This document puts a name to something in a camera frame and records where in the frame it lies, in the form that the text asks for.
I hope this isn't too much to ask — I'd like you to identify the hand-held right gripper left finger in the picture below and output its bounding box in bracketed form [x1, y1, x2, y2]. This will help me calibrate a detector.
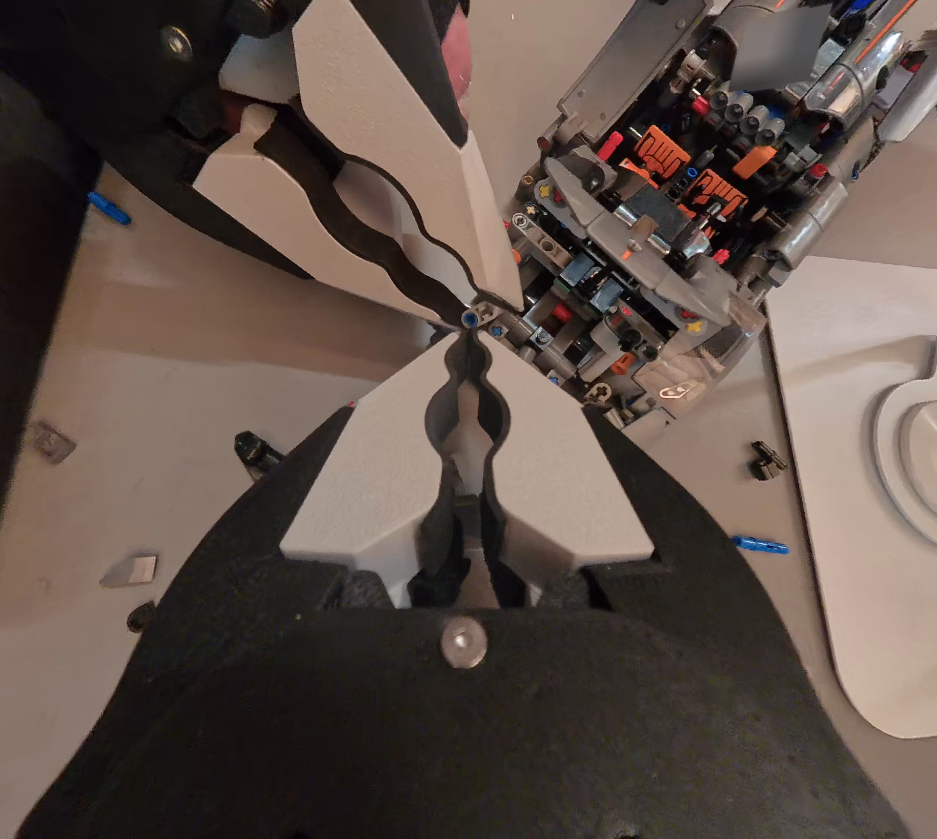
[280, 330, 475, 609]

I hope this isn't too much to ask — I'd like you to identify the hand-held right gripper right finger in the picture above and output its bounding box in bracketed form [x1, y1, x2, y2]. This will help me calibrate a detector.
[476, 334, 656, 609]

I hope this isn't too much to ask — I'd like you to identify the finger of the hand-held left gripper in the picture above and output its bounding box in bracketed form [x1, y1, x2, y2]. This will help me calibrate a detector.
[291, 0, 526, 310]
[192, 37, 482, 329]

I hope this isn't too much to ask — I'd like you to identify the grey black lego car model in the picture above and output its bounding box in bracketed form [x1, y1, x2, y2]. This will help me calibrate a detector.
[460, 0, 937, 430]

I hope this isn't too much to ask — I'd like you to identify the black lego wedge piece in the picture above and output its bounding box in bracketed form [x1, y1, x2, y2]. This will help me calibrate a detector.
[233, 430, 284, 486]

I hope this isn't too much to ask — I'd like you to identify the small black lego connector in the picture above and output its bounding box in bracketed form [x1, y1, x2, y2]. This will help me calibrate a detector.
[750, 441, 791, 482]

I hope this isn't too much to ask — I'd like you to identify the grey lego tile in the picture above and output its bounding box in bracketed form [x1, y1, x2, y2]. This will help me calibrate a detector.
[101, 552, 159, 590]

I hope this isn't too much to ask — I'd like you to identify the small grey lego piece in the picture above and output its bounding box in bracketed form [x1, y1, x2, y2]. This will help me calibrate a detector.
[28, 420, 79, 465]

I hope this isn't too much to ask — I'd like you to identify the person's left hand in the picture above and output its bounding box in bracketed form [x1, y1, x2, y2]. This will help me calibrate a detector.
[438, 10, 478, 121]

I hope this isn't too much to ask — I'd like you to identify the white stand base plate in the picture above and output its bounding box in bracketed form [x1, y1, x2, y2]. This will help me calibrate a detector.
[761, 257, 937, 741]

